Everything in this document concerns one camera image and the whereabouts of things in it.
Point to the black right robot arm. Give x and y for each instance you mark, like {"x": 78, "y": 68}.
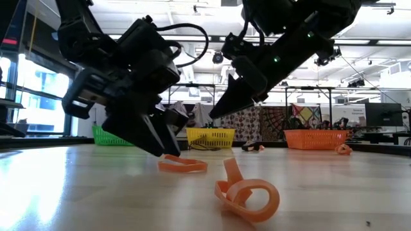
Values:
{"x": 321, "y": 13}

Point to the yellow plastic basket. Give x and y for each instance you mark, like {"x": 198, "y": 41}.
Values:
{"x": 212, "y": 138}

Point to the dark patterned cloth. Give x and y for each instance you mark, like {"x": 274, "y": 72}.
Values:
{"x": 273, "y": 122}

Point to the thin orange rubber band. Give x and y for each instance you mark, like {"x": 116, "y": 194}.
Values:
{"x": 343, "y": 149}
{"x": 192, "y": 167}
{"x": 260, "y": 148}

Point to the wide black rubber band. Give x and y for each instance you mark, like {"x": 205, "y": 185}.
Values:
{"x": 248, "y": 147}

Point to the wide orange rubber band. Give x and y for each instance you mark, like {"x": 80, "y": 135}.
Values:
{"x": 232, "y": 171}

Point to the black monitor on stand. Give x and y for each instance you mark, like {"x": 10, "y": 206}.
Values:
{"x": 383, "y": 114}

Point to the round ceiling camera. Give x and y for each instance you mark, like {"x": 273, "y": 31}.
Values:
{"x": 217, "y": 57}

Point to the grey desk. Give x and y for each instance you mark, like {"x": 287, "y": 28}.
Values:
{"x": 9, "y": 103}

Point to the monitor with red bar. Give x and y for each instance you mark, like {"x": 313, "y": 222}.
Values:
{"x": 16, "y": 19}

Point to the black aluminium table frame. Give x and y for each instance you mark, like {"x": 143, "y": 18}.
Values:
{"x": 48, "y": 141}

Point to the thin black rubber band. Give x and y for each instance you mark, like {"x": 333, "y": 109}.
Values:
{"x": 205, "y": 148}

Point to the large window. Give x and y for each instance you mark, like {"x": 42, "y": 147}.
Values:
{"x": 38, "y": 93}

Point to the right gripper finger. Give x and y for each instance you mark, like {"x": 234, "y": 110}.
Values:
{"x": 241, "y": 93}

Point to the green plastic basket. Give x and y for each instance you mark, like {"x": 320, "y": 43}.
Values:
{"x": 102, "y": 138}

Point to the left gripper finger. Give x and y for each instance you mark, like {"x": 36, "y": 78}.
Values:
{"x": 173, "y": 122}
{"x": 135, "y": 131}

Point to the black ceiling spotlight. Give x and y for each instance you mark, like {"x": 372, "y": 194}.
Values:
{"x": 321, "y": 60}
{"x": 356, "y": 83}

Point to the orange plastic basket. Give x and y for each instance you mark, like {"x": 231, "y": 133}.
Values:
{"x": 314, "y": 139}

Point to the brown dotted cloth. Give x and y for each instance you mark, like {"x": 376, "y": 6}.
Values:
{"x": 244, "y": 123}

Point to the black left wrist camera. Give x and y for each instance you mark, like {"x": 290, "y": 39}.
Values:
{"x": 163, "y": 75}

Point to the white draped cloth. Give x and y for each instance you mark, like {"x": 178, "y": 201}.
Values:
{"x": 200, "y": 114}

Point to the colourful geometric cloth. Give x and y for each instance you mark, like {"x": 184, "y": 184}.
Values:
{"x": 306, "y": 112}

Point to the black rack frame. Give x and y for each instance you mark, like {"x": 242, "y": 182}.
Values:
{"x": 192, "y": 85}
{"x": 330, "y": 106}

